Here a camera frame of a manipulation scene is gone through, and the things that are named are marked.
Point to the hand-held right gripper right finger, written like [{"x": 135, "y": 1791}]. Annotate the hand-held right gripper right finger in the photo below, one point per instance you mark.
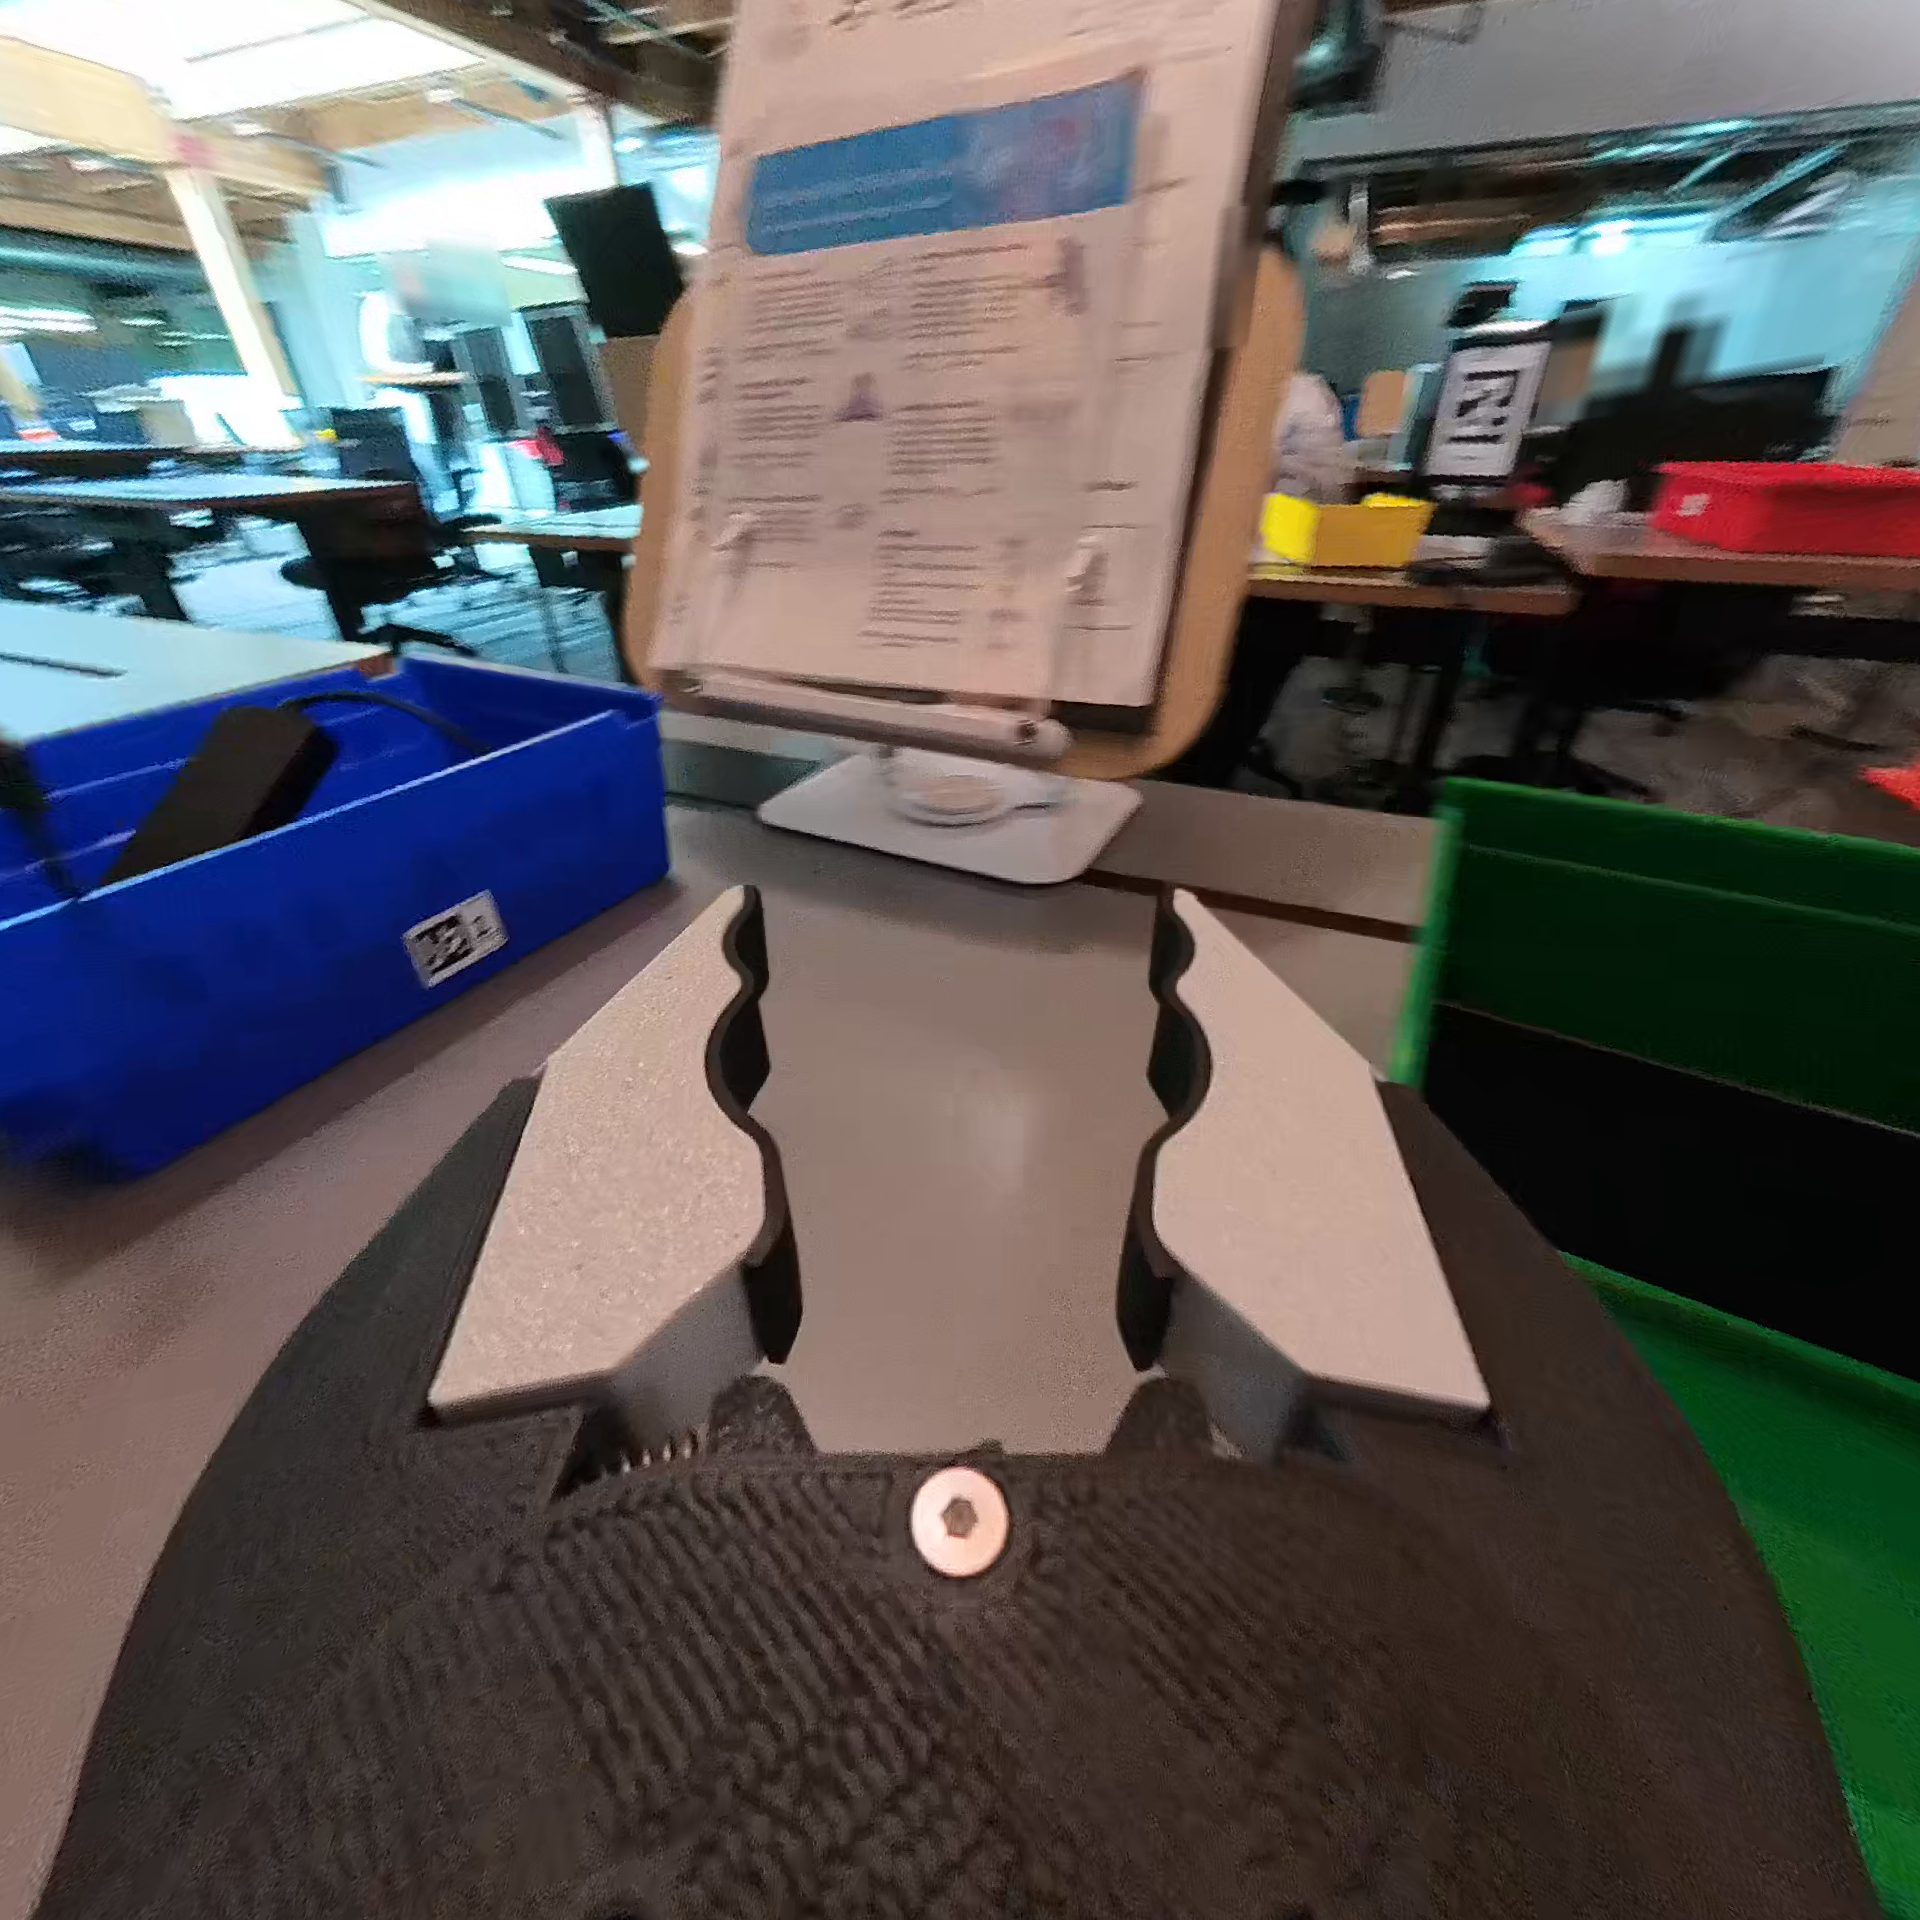
[{"x": 1305, "y": 1200}]

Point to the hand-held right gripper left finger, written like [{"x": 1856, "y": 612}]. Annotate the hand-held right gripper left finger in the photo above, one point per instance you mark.
[{"x": 616, "y": 1200}]

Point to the blue plastic bin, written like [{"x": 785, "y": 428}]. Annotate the blue plastic bin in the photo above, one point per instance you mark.
[{"x": 299, "y": 976}]

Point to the large black usb hub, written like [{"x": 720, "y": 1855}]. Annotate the large black usb hub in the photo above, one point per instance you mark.
[{"x": 226, "y": 790}]

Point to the green plastic bin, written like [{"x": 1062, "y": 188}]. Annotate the green plastic bin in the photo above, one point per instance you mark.
[{"x": 1800, "y": 1500}]

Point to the yellow plastic bin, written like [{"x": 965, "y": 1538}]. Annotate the yellow plastic bin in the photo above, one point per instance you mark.
[{"x": 1344, "y": 527}]

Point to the white office desk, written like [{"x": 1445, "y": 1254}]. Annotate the white office desk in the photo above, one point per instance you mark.
[{"x": 151, "y": 662}]

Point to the wooden desk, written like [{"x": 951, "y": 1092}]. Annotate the wooden desk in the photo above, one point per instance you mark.
[{"x": 1724, "y": 566}]

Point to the wooden document stand with papers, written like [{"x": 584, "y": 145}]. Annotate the wooden document stand with papers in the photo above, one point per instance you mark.
[{"x": 932, "y": 452}]

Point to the black-white tag sign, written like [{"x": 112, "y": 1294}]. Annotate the black-white tag sign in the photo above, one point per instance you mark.
[{"x": 1486, "y": 406}]

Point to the red plastic bin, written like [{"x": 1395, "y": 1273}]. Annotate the red plastic bin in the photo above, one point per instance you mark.
[{"x": 1786, "y": 513}]

